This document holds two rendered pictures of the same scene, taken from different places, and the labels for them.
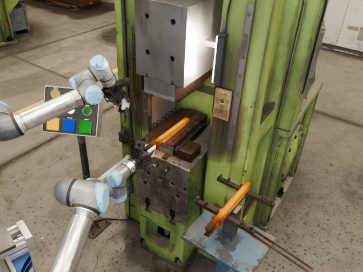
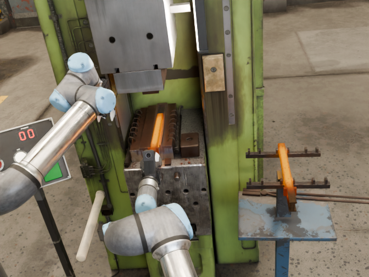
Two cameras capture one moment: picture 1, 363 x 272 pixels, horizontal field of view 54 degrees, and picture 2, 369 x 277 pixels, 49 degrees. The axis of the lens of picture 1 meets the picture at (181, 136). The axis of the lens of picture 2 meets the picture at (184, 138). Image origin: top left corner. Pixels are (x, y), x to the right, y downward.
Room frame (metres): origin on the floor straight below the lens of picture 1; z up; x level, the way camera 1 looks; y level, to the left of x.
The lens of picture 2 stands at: (0.22, 0.63, 1.98)
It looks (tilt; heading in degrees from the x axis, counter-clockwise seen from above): 32 degrees down; 336
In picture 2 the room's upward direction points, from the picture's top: 7 degrees counter-clockwise
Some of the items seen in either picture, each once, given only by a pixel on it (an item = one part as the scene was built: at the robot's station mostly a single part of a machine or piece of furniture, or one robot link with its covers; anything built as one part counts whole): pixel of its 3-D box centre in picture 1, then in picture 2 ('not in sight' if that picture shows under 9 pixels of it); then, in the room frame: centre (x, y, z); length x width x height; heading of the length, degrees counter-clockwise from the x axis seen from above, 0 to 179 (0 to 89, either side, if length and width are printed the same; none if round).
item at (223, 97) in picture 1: (222, 104); (213, 73); (1.66, -0.21, 1.27); 0.09 x 0.02 x 0.17; 60
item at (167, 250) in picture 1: (180, 212); (182, 230); (1.87, -0.03, 0.23); 0.55 x 0.37 x 0.47; 150
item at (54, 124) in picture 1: (53, 123); not in sight; (1.79, 0.77, 1.01); 0.07 x 0.05 x 0.07; 85
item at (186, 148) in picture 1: (189, 151); (190, 144); (1.67, -0.05, 0.95); 0.12 x 0.08 x 0.06; 150
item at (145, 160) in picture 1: (138, 161); (150, 177); (1.49, 0.22, 0.99); 0.12 x 0.08 x 0.09; 150
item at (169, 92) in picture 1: (179, 75); (144, 62); (1.89, 0.03, 1.32); 0.42 x 0.20 x 0.10; 150
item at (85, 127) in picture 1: (86, 127); (51, 171); (1.78, 0.57, 1.01); 0.07 x 0.05 x 0.07; 85
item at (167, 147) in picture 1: (177, 128); (155, 129); (1.89, 0.03, 0.96); 0.42 x 0.20 x 0.09; 150
